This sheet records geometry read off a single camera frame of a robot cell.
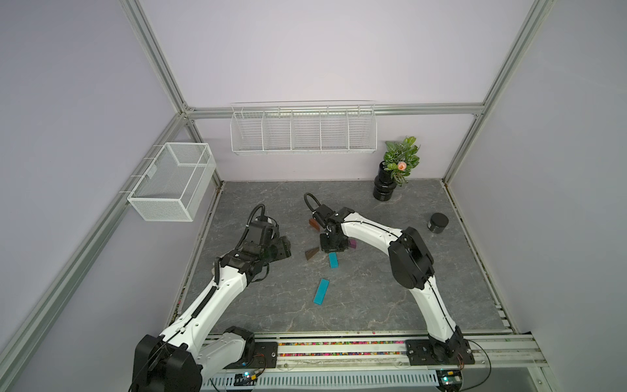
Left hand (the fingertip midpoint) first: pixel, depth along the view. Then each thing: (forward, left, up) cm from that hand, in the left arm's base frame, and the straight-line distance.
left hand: (283, 247), depth 82 cm
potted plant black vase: (+32, -47, +9) cm, 58 cm away
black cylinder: (+12, -62, -9) cm, 64 cm away
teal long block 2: (+1, -18, -13) cm, 22 cm away
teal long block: (-12, -12, -12) cm, 21 cm away
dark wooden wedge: (+4, -9, -12) cm, 16 cm away
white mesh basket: (+20, +37, +11) cm, 43 cm away
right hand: (+6, -16, -13) cm, 22 cm away
